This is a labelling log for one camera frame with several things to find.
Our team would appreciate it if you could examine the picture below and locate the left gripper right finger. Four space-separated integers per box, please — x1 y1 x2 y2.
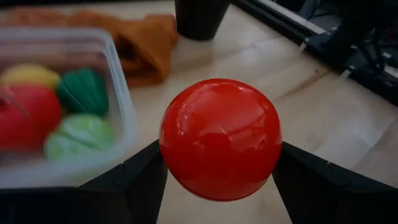
272 141 398 224

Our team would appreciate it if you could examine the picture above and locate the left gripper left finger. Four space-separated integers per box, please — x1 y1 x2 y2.
0 139 169 224

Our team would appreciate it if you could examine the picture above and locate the light green toy fruit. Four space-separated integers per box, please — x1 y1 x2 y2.
45 113 116 161

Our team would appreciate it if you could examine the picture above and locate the red toy tomato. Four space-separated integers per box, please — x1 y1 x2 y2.
0 84 62 151
159 78 283 202

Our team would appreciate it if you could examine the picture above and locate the dark green toy pepper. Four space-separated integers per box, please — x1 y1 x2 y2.
55 68 110 118

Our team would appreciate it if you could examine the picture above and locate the yellow toy lemon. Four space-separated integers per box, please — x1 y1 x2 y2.
0 63 60 90

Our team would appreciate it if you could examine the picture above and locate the clear plastic tupperware container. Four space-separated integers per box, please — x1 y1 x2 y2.
0 27 140 190

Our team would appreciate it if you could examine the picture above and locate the orange cloth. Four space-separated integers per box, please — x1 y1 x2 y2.
0 7 180 88

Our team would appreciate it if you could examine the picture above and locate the black plant pot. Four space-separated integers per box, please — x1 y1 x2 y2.
174 0 233 41

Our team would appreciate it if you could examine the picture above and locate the black aluminium table frame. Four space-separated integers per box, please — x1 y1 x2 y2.
232 0 398 107

